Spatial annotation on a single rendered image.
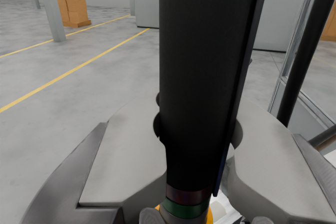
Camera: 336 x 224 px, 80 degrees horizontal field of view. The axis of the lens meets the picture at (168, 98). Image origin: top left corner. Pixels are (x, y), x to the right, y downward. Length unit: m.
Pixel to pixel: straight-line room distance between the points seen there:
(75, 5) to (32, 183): 6.91
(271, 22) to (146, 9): 4.13
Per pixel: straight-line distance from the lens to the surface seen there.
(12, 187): 2.31
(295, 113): 1.45
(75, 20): 8.49
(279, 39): 5.88
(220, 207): 0.20
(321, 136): 0.31
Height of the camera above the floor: 1.56
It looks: 30 degrees down
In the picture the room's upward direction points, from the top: 1 degrees clockwise
